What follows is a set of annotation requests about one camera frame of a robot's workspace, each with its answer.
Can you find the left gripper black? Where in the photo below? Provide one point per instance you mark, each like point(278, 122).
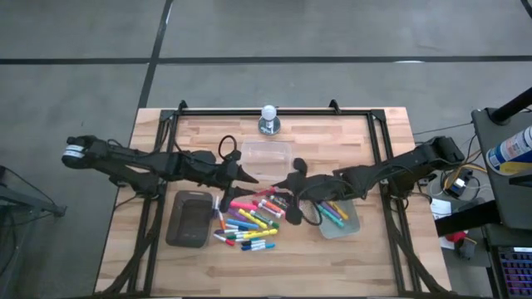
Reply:
point(228, 176)

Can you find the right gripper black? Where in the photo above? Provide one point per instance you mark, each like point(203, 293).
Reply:
point(307, 187)

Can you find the magenta Expo marker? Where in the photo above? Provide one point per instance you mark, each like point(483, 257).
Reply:
point(279, 201)

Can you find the red highlighter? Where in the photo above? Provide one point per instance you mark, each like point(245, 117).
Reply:
point(266, 192)

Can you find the pink highlighter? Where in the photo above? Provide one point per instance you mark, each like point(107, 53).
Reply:
point(243, 205)

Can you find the purple highlighter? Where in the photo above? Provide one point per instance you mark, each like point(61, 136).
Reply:
point(237, 214)
point(331, 209)

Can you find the yellow highlighter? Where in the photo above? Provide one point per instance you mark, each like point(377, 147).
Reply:
point(341, 212)
point(251, 218)
point(262, 233)

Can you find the purple capped white marker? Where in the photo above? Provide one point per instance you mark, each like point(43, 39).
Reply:
point(220, 231)
point(216, 207)

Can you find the blue highlighter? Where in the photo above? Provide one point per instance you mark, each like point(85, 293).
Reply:
point(245, 224)

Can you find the teal highlighter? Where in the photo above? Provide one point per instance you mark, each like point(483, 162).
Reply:
point(334, 219)

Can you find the red capped white marker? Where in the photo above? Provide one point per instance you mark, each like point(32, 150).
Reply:
point(230, 241)

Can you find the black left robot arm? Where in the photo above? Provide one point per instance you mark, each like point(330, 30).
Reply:
point(124, 160)

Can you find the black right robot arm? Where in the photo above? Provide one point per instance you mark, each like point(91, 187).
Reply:
point(415, 160)

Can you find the clear plastic bin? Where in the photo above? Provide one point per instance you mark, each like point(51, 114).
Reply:
point(266, 160)

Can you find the green capped white marker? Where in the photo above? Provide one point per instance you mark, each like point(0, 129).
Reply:
point(232, 236)

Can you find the black capped white marker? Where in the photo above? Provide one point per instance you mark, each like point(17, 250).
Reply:
point(248, 242)

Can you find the dark grey plastic bin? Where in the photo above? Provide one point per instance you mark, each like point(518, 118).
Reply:
point(189, 224)

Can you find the white light bulb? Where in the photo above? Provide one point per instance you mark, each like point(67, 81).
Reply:
point(269, 112)

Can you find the white paper sheet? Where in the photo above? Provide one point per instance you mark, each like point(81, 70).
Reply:
point(440, 209)

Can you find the blue white power adapter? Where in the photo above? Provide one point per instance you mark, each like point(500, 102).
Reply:
point(459, 186)

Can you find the red tool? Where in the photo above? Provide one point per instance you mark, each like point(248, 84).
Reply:
point(457, 237)

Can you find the grey metal stand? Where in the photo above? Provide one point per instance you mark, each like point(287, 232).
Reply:
point(25, 203)

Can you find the black side cart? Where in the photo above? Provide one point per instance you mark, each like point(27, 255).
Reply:
point(511, 199)

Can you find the blue white wipes canister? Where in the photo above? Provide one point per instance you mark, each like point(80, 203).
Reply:
point(511, 151)

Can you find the black cart pole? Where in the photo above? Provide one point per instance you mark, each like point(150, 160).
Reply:
point(511, 107)

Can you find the backlit keyboard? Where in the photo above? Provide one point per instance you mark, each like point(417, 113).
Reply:
point(515, 270)

